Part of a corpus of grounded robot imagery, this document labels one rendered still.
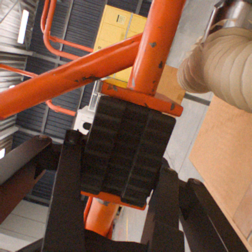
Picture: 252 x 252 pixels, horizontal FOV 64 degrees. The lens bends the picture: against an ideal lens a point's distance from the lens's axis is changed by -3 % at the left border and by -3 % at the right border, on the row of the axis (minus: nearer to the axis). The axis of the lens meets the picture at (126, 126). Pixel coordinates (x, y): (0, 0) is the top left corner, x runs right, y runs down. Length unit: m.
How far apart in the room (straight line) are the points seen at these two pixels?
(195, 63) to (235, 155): 0.13
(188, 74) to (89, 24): 10.86
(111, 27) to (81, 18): 3.81
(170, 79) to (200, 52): 1.48
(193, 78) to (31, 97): 0.14
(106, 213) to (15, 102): 0.12
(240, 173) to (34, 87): 0.22
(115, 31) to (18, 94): 7.40
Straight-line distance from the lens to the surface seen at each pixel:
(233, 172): 0.27
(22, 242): 3.28
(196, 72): 0.19
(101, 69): 0.17
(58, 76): 0.17
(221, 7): 0.19
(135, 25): 7.58
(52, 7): 8.43
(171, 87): 1.68
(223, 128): 0.32
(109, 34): 7.56
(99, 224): 0.19
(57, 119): 11.59
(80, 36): 11.07
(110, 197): 0.16
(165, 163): 0.17
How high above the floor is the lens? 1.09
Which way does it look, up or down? 4 degrees down
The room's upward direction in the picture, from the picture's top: 73 degrees counter-clockwise
